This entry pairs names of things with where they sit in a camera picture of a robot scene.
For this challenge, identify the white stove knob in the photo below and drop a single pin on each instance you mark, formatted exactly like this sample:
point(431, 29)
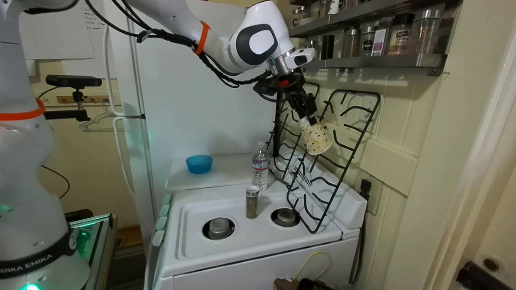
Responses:
point(165, 209)
point(157, 237)
point(160, 222)

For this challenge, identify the grey wall spice shelf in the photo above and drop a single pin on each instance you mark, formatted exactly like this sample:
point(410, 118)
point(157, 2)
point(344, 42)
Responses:
point(359, 34)

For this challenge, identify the grey spice shaker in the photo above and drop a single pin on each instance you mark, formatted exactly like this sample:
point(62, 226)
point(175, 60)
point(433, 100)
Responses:
point(252, 201)

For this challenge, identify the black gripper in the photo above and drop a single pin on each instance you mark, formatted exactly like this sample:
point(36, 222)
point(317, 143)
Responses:
point(270, 87)

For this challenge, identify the black camera on stand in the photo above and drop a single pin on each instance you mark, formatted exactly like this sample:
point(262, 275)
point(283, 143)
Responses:
point(76, 82)

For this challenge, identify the white refrigerator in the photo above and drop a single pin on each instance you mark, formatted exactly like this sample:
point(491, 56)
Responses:
point(175, 106)

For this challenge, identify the spice jar with label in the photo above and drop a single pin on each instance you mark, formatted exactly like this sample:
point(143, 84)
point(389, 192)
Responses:
point(401, 32)

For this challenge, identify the black stove grate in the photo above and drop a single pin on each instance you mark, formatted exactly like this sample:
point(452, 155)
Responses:
point(317, 182)
point(286, 139)

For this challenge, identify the blue plastic bowl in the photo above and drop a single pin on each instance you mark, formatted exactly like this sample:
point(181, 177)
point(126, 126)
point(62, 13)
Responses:
point(199, 163)

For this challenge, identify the white gas stove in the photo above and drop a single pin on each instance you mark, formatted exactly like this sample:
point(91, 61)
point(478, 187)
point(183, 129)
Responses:
point(259, 255)

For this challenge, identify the glass spice jar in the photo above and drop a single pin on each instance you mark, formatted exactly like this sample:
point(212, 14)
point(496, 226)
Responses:
point(426, 31)

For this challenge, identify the clear plastic water bottle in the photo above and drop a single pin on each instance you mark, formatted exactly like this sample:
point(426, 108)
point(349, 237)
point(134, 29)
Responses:
point(260, 163)

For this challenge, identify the patterned paper cup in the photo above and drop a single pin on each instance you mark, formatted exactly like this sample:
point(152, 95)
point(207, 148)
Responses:
point(317, 139)

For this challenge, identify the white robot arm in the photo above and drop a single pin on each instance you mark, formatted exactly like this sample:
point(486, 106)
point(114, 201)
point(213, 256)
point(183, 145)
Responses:
point(38, 245)

